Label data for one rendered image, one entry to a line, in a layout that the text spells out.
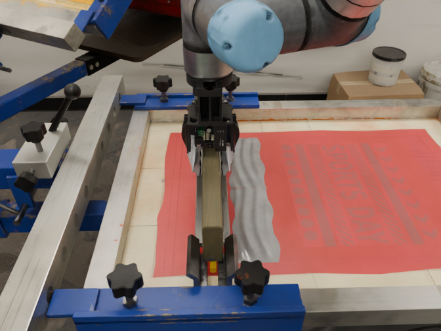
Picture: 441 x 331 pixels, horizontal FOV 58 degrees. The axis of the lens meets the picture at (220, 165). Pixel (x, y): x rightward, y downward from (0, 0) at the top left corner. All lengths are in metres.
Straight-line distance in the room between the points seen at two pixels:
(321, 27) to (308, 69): 2.42
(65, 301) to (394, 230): 0.54
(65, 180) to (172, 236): 0.20
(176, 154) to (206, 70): 0.34
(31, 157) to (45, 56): 2.30
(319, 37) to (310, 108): 0.50
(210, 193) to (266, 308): 0.19
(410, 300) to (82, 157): 0.58
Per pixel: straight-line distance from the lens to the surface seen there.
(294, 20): 0.50
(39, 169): 0.73
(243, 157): 0.86
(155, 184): 0.81
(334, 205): 0.78
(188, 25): 0.57
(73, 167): 0.75
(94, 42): 1.55
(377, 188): 0.85
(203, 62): 0.58
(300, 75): 2.94
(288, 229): 0.72
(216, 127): 0.62
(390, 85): 2.83
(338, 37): 0.54
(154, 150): 0.90
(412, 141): 1.02
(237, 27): 0.44
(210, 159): 0.68
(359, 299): 0.61
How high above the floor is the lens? 1.47
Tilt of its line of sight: 38 degrees down
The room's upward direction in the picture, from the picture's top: straight up
